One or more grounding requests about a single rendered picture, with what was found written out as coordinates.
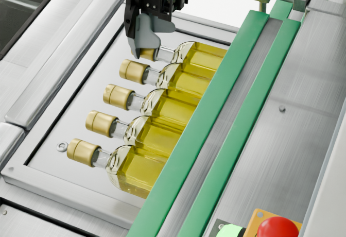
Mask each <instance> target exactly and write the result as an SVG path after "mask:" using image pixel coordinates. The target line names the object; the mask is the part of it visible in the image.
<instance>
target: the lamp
mask: <svg viewBox="0 0 346 237"><path fill-rule="evenodd" d="M245 231H246V228H244V227H243V228H242V227H239V226H235V225H232V224H229V225H225V226H224V227H223V228H222V229H221V230H220V231H219V232H218V234H217V236H216V237H243V236H244V234H245Z"/></svg>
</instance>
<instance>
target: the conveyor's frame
mask: <svg viewBox="0 0 346 237"><path fill-rule="evenodd" d="M328 1H333V2H337V3H341V4H342V2H343V0H328ZM345 97H346V18H342V17H339V16H335V15H331V14H326V13H322V12H318V11H314V10H310V12H308V13H307V15H306V17H305V19H304V21H303V23H302V26H301V28H300V30H299V32H298V34H297V36H296V38H295V41H294V43H293V45H292V47H291V49H290V51H289V53H288V55H287V58H286V60H285V62H284V64H283V66H282V68H281V70H280V72H279V75H278V77H277V79H276V81H275V83H274V85H273V87H272V89H271V92H270V94H269V96H268V98H267V100H266V102H265V104H264V106H263V109H262V111H261V113H260V115H259V117H258V119H257V121H256V123H255V126H254V128H253V130H252V132H251V134H250V136H249V138H248V140H247V143H246V145H245V147H244V149H243V152H242V153H241V155H240V157H239V160H238V162H237V164H236V166H235V169H234V171H233V173H232V175H231V177H230V179H229V181H228V184H227V186H226V188H225V190H224V192H223V194H222V196H221V198H220V200H219V203H218V205H217V207H216V209H215V211H214V213H213V215H212V218H211V220H210V222H209V224H208V226H207V228H206V230H205V232H204V235H203V237H208V236H209V234H210V232H211V230H212V228H213V225H214V223H215V221H216V219H217V218H218V219H221V220H223V221H226V222H229V223H231V224H235V225H237V226H240V227H244V228H247V227H248V224H249V221H250V219H251V217H252V214H253V212H254V210H255V209H262V210H264V211H267V212H270V213H273V214H276V215H279V216H281V217H285V218H287V219H290V220H292V221H295V222H298V223H301V224H302V223H303V221H304V218H305V214H306V211H307V209H308V206H309V203H310V200H311V197H312V194H313V191H314V189H315V186H316V183H317V180H318V177H319V174H320V171H321V168H322V165H323V162H324V159H325V156H326V153H327V150H328V147H329V145H330V142H331V139H332V136H333V133H334V130H335V127H336V124H337V121H338V118H339V116H340V112H341V109H342V106H343V103H344V100H345Z"/></svg>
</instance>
